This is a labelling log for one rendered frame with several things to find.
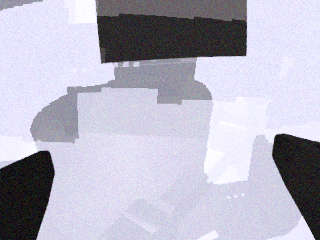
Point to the black two-prong charger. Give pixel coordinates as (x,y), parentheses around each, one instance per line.
(131,30)

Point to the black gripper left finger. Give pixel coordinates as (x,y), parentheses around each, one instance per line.
(25,187)

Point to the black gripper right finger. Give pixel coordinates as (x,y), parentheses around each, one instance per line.
(298,161)

